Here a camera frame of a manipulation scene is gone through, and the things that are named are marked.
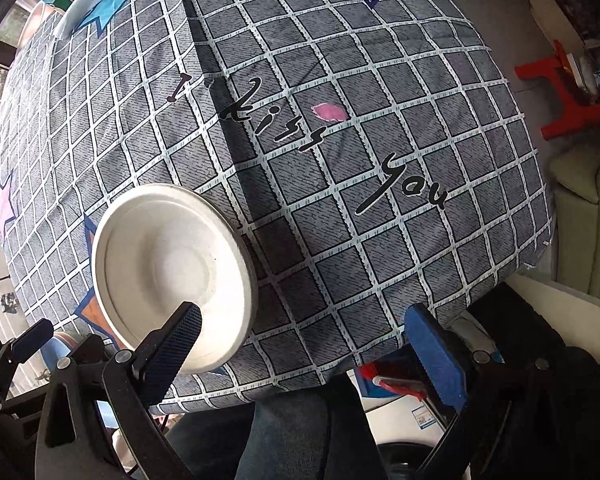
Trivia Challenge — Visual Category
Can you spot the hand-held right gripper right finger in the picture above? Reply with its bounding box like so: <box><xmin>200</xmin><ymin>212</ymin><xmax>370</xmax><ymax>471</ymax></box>
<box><xmin>403</xmin><ymin>303</ymin><xmax>574</xmax><ymax>480</ymax></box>

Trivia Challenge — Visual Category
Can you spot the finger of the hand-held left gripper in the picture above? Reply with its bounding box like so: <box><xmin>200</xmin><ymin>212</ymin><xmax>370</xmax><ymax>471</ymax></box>
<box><xmin>9</xmin><ymin>318</ymin><xmax>55</xmax><ymax>364</ymax></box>

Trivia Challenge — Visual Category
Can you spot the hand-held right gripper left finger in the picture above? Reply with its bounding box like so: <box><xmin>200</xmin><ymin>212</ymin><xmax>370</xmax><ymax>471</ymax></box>
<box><xmin>34</xmin><ymin>301</ymin><xmax>203</xmax><ymax>480</ymax></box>

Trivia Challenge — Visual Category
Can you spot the cream sofa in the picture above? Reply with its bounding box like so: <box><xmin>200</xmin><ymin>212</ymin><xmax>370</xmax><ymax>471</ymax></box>
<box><xmin>549</xmin><ymin>149</ymin><xmax>600</xmax><ymax>307</ymax></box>

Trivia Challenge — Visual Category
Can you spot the grey checked star tablecloth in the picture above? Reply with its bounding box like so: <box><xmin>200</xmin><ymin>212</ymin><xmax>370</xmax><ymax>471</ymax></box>
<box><xmin>0</xmin><ymin>0</ymin><xmax>554</xmax><ymax>404</ymax></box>

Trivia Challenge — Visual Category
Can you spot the red plastic stool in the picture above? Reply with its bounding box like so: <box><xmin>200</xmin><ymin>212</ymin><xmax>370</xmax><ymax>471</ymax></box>
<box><xmin>513</xmin><ymin>40</ymin><xmax>600</xmax><ymax>142</ymax></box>

